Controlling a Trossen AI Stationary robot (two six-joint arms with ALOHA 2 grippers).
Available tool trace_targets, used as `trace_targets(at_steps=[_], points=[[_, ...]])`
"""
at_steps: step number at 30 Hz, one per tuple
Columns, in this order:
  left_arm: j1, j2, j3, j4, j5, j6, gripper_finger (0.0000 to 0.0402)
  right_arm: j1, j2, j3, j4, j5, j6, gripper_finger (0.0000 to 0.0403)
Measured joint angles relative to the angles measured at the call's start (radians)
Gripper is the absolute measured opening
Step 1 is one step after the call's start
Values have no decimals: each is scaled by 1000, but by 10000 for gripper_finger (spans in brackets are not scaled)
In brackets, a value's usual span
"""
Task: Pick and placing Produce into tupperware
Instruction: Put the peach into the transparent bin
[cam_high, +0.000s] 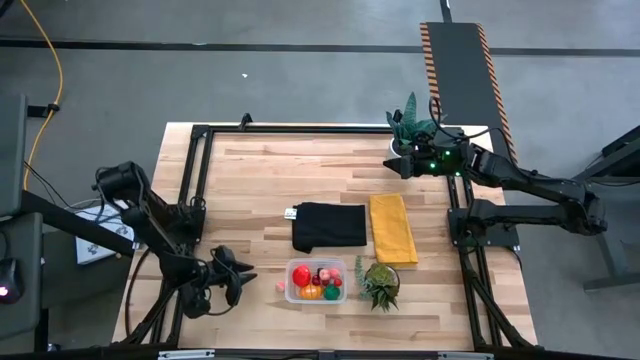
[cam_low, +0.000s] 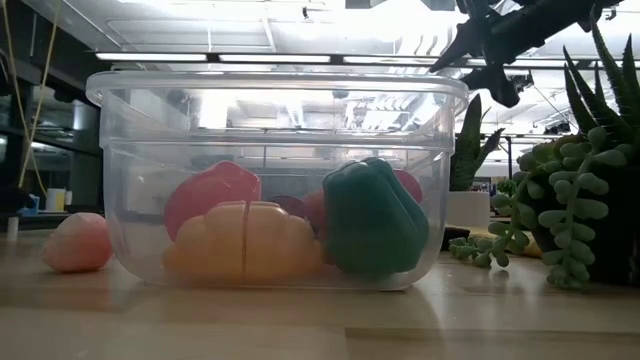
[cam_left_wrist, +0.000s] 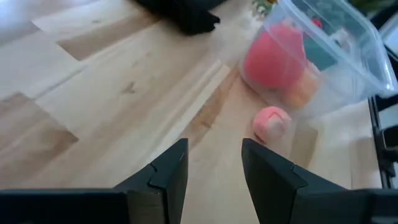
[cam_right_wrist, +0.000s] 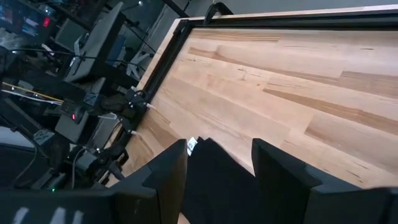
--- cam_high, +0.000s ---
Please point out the black computer mouse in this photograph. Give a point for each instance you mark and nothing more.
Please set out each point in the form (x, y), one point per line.
(7, 282)

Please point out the green toy bell pepper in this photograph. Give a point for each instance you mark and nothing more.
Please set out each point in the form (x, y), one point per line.
(332, 292)

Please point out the orange toy pumpkin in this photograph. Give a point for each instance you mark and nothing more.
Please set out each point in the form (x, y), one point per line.
(310, 292)

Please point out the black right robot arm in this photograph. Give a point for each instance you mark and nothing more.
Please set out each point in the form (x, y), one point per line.
(540, 185)

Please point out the red toy bell pepper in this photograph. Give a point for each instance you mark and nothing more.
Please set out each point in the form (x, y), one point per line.
(301, 276)

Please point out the black folded cloth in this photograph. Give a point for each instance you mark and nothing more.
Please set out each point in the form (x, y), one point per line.
(330, 225)

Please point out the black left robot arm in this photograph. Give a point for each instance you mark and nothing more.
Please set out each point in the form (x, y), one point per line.
(150, 220)

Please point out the succulent plant in dark pot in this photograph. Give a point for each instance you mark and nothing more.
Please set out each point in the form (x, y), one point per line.
(381, 282)

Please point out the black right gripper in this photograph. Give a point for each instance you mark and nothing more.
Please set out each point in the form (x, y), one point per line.
(424, 166)

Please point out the clear plastic tupperware container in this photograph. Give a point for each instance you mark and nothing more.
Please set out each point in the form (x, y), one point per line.
(315, 301)

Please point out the snake plant in white pot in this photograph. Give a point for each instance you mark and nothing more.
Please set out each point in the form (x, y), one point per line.
(407, 120)

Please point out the black hazard-striped floor ramp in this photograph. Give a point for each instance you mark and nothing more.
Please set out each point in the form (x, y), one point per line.
(460, 65)

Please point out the grey desk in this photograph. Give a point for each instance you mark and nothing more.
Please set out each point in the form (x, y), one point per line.
(12, 150)

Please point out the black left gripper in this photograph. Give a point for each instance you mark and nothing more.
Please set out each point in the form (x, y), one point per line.
(227, 277)

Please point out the yellow folded cloth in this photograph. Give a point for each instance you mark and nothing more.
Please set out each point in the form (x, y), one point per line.
(392, 230)

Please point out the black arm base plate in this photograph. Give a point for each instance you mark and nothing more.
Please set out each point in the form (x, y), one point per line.
(192, 235)
(500, 235)

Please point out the black aluminium rig frame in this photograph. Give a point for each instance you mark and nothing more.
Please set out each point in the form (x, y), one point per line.
(300, 129)

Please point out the black table stand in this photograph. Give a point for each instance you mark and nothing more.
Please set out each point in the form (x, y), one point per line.
(615, 155)

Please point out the dark red toy cherry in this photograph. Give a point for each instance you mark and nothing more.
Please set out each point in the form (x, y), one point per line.
(316, 280)

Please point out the silver mounting bracket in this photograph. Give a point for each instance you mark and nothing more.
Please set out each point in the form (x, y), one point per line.
(465, 355)
(185, 355)

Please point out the white paper sheet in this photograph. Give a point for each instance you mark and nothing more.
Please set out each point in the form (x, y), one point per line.
(100, 240)

